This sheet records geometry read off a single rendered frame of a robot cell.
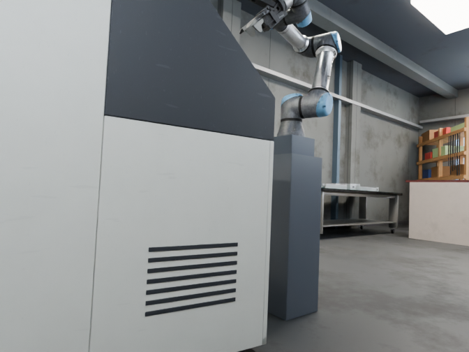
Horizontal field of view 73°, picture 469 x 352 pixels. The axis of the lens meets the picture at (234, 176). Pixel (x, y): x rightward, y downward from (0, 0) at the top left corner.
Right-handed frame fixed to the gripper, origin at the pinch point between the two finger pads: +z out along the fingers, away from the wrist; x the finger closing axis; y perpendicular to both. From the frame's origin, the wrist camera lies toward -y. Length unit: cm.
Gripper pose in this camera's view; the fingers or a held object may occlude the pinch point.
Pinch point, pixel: (243, 28)
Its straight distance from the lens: 149.7
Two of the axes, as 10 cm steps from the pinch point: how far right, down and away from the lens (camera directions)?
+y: 6.0, 7.1, 3.6
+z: -7.3, 6.7, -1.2
